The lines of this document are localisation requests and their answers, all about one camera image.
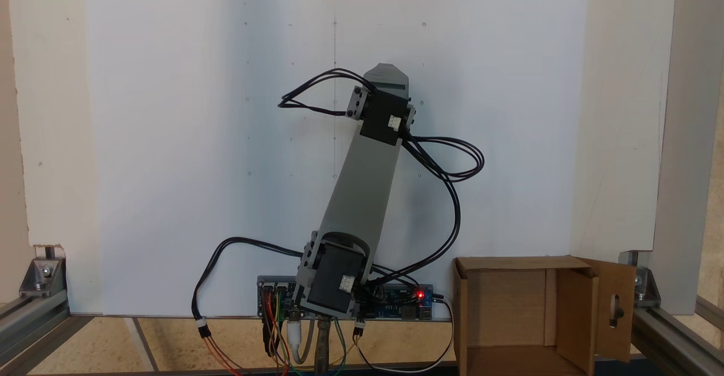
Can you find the metal corner bracket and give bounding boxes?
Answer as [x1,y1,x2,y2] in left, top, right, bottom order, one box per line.
[619,250,661,309]
[20,245,66,299]

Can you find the blue circuit board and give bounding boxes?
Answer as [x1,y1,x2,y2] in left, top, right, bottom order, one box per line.
[257,276,435,321]

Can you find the brown cardboard box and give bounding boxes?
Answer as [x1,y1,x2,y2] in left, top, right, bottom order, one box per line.
[452,256,637,376]

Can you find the thin power cable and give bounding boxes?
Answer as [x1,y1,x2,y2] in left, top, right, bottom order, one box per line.
[353,296,455,373]

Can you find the aluminium frame profile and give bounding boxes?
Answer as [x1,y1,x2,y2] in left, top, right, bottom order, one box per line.
[0,291,94,376]
[631,296,724,376]

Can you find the black arm motor cable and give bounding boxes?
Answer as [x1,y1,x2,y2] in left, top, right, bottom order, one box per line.
[362,132,486,287]

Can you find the grey upright frame beam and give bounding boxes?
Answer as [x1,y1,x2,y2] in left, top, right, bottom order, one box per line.
[650,0,724,316]

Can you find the long black cable white connector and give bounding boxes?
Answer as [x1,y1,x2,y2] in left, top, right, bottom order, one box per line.
[191,237,306,376]

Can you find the white paper sheet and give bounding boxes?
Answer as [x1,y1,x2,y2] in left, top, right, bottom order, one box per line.
[85,0,588,317]

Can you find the black gripper motor cable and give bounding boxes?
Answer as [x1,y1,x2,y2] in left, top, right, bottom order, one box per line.
[278,68,377,118]

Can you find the coloured jumper wires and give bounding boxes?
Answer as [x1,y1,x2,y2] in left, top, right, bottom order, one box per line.
[261,290,348,376]

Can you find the white USB cable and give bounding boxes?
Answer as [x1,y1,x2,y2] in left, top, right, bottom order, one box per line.
[287,318,316,365]

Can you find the metal table clamp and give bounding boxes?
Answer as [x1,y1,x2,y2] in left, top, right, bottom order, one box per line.
[315,317,333,374]

